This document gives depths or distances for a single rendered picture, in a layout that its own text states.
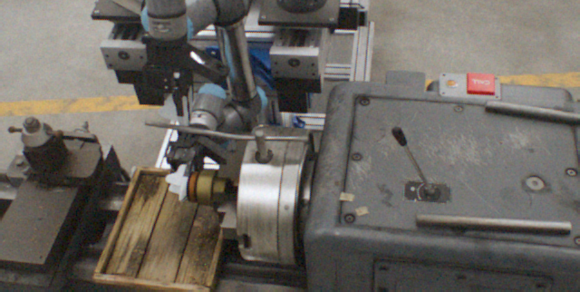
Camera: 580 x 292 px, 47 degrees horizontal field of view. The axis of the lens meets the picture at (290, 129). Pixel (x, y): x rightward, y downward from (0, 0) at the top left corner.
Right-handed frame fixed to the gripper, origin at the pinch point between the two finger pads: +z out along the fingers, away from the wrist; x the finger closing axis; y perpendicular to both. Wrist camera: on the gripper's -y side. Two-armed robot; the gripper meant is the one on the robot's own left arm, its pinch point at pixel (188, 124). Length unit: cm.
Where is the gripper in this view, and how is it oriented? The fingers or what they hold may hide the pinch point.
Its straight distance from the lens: 141.8
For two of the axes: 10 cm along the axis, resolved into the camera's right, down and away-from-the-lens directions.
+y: -9.8, -0.8, 1.6
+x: -1.8, 4.8, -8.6
